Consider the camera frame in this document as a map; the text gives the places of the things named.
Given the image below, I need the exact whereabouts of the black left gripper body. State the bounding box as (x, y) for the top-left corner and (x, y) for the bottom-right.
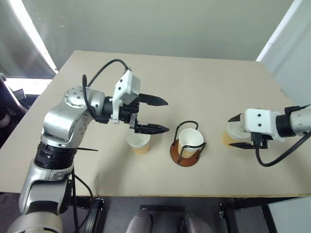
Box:
(118, 94), (141, 133)

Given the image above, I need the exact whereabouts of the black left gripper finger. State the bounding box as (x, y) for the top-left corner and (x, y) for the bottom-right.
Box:
(134, 123), (171, 135)
(138, 93), (169, 107)

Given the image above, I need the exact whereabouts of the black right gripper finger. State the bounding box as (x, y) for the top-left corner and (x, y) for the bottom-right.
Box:
(228, 142), (255, 150)
(227, 113), (246, 123)

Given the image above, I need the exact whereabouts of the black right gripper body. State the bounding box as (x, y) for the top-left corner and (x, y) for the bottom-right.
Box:
(250, 132), (274, 149)

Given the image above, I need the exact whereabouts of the white and tan paper cup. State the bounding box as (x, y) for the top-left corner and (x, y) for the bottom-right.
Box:
(220, 121), (251, 147)
(125, 133), (152, 155)
(177, 128), (205, 159)

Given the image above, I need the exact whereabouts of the black zip tie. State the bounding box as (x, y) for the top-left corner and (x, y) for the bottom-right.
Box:
(77, 146), (99, 153)

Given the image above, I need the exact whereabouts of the black table leg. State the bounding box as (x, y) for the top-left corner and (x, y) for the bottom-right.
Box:
(218, 200), (241, 233)
(84, 197), (105, 233)

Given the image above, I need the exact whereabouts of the black flat plate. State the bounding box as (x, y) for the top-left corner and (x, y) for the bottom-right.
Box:
(139, 205), (186, 215)

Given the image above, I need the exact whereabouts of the white cabinet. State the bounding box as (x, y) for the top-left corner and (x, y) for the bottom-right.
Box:
(266, 196), (311, 233)

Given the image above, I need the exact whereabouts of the dark rounded grey shape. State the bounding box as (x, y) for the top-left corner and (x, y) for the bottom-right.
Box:
(127, 209), (154, 233)
(180, 213), (215, 233)

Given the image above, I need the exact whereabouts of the white panel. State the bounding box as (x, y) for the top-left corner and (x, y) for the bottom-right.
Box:
(256, 0), (311, 105)

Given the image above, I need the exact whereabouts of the dark furniture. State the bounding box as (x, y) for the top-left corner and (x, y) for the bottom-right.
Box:
(0, 72), (41, 150)

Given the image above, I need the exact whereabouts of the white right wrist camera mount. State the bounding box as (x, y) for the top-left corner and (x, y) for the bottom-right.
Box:
(244, 108), (285, 143)

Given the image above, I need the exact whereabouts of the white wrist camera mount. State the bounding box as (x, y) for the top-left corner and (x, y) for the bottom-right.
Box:
(112, 69), (141, 125)
(244, 108), (285, 143)

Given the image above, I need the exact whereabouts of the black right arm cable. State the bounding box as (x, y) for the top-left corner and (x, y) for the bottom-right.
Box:
(253, 132), (311, 167)

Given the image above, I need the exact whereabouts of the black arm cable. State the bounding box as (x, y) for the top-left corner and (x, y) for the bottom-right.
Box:
(253, 132), (311, 167)
(82, 59), (133, 123)

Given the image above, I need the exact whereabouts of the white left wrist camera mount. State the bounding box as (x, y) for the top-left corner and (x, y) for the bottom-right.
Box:
(112, 69), (141, 125)

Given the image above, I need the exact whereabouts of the black wire cup holder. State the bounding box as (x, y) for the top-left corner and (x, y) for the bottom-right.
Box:
(170, 120), (207, 168)

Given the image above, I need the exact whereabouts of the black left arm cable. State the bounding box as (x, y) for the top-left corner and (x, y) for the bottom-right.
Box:
(82, 59), (133, 123)

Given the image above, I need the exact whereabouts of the black hanging cable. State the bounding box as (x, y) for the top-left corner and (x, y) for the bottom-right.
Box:
(70, 167), (95, 233)

